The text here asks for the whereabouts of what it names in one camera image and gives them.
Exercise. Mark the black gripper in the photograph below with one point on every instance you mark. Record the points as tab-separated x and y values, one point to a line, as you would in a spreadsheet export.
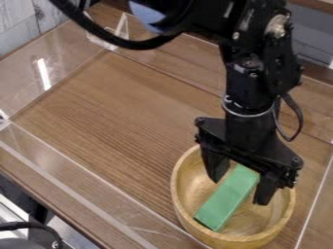
245	137

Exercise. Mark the green rectangular block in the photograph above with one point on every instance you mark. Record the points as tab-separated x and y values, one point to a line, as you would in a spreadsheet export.
227	197

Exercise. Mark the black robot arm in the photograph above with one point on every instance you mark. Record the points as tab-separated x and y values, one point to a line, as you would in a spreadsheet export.
253	31

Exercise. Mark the brown wooden bowl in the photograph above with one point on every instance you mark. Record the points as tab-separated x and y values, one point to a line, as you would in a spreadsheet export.
254	225

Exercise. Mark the black metal table mount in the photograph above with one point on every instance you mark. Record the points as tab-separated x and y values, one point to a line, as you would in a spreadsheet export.
24	229

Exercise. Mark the clear acrylic corner bracket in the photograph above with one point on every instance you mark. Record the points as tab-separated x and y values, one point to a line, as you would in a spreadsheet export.
120	31

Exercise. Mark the clear acrylic tray wall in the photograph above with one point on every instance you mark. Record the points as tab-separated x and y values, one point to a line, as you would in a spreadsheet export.
98	143

